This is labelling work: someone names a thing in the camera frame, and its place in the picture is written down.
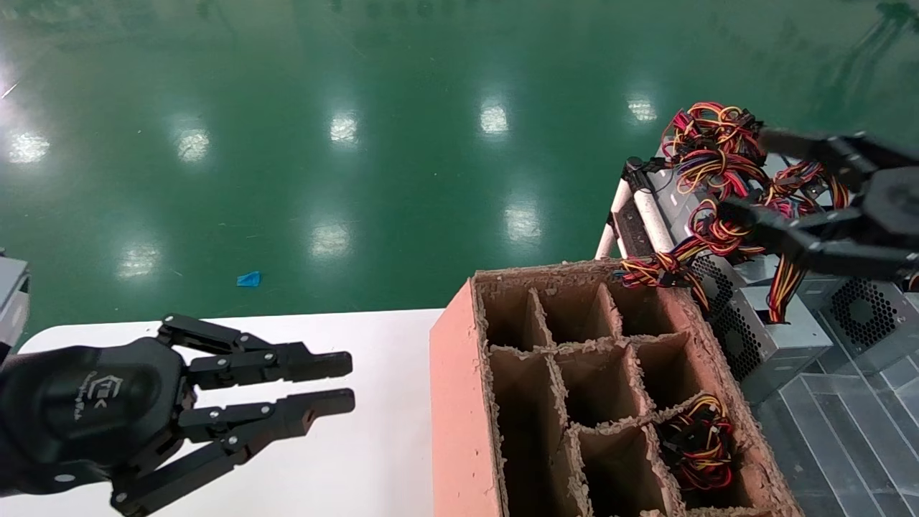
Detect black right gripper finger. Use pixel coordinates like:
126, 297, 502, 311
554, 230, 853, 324
720, 199, 919, 281
760, 128, 919, 189

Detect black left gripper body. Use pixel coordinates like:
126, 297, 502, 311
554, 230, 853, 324
0, 337, 196, 496

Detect clear plastic rack panels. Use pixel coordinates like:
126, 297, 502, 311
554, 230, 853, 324
747, 352, 919, 517

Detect grey power supply with wires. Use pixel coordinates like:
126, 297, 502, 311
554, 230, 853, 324
818, 275, 919, 376
656, 393, 738, 494

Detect multicoloured wire bundle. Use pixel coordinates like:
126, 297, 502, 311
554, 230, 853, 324
619, 197, 808, 324
765, 159, 852, 218
661, 102, 776, 169
671, 149, 773, 205

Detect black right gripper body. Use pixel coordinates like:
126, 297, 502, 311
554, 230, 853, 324
864, 167, 919, 248

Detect white rack pipe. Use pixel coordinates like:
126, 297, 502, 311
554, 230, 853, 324
632, 187, 677, 259
594, 180, 633, 263

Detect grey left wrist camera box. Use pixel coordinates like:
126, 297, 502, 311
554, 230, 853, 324
0, 255, 31, 360

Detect brown cardboard divider box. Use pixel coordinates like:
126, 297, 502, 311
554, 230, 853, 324
429, 260, 803, 517

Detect black roller track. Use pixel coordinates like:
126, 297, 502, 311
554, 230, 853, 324
614, 197, 658, 261

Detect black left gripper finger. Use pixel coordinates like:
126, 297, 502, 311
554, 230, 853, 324
158, 315, 353, 390
111, 388, 355, 516

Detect black pipe joint connector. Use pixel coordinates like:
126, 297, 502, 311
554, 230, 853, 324
622, 157, 668, 193

